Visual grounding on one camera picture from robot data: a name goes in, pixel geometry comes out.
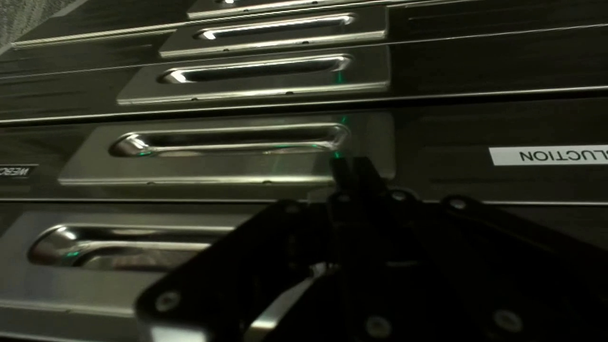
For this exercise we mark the dark printed drawer label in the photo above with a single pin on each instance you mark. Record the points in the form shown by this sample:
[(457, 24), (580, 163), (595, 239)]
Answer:
[(14, 171)]

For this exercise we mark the white printed drawer label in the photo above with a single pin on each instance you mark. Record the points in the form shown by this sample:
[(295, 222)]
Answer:
[(544, 156)]

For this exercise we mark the grey tool-filled cabinet drawer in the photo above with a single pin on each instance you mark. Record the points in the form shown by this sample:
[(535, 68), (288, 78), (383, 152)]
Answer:
[(82, 292)]

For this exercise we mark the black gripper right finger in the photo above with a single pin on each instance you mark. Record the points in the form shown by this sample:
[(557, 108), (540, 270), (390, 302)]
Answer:
[(481, 252)]

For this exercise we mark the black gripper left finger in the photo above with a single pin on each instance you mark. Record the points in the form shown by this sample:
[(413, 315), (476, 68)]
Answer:
[(253, 252)]

